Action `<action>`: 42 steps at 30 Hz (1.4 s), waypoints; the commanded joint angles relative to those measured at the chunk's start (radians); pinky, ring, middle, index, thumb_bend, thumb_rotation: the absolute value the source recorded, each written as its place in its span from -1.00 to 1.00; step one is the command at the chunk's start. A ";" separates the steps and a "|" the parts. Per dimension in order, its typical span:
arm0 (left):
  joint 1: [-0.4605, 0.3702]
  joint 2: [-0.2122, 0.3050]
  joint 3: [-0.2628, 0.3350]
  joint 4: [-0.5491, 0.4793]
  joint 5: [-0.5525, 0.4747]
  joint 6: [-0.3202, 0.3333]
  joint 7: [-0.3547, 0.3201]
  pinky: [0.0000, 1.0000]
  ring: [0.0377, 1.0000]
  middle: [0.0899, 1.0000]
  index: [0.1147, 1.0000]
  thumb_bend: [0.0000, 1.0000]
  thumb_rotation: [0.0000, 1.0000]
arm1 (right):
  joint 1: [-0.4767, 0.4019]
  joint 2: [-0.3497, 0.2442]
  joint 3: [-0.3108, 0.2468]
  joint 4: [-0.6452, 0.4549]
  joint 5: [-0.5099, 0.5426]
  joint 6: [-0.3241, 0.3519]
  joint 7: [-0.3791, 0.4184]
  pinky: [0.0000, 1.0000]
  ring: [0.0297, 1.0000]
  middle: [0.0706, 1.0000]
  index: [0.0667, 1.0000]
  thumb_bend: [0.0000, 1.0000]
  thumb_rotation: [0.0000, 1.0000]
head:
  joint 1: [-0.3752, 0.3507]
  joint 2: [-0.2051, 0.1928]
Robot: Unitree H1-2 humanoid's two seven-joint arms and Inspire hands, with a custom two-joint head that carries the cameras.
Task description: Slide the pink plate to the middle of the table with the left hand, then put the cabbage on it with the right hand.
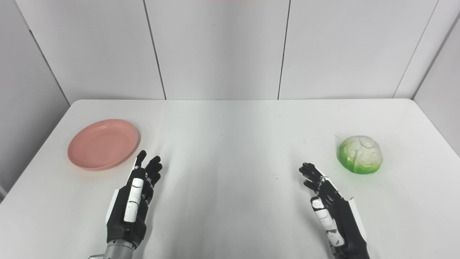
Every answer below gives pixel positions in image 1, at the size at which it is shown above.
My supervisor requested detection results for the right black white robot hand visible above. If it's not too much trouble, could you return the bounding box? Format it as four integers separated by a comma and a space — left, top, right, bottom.
299, 162, 371, 259

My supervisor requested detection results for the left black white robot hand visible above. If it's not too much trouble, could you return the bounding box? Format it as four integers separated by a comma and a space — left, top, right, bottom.
105, 150, 163, 250

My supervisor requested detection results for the green white cabbage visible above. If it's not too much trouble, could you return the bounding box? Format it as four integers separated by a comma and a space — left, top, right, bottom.
338, 135, 383, 174

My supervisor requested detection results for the pink round plate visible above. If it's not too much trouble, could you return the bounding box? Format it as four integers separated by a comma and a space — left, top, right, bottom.
68, 119, 139, 171

